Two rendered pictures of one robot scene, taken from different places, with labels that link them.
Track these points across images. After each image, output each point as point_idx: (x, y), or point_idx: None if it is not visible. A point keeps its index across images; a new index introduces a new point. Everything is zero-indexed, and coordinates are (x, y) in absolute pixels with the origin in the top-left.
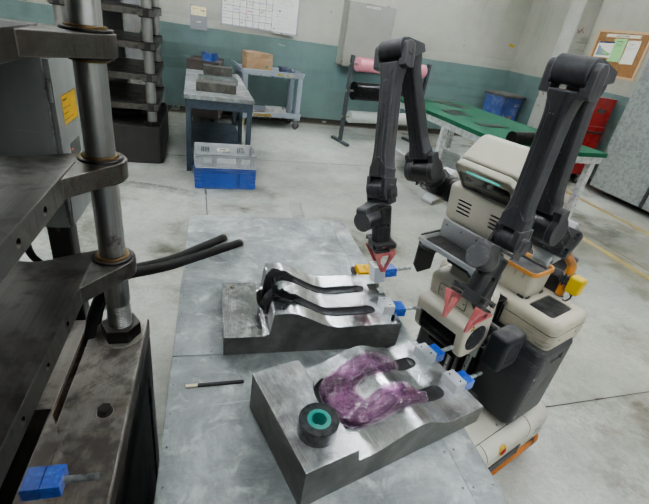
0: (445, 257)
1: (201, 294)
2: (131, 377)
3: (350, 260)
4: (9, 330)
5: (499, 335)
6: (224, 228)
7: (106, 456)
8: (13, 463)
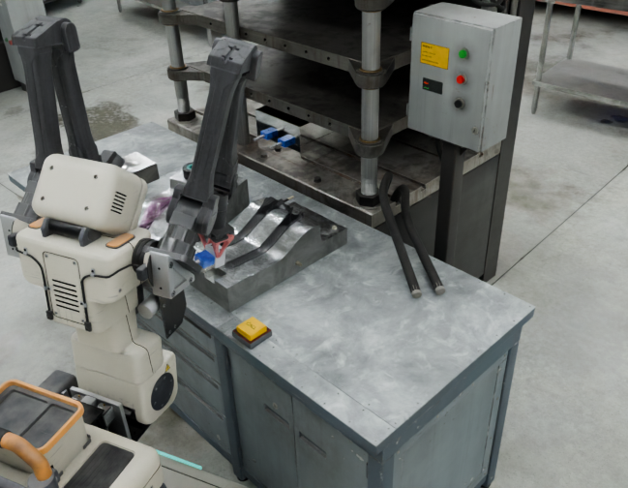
0: (152, 450)
1: (365, 237)
2: (328, 193)
3: (285, 352)
4: (336, 108)
5: (66, 373)
6: (469, 310)
7: (292, 173)
8: (285, 118)
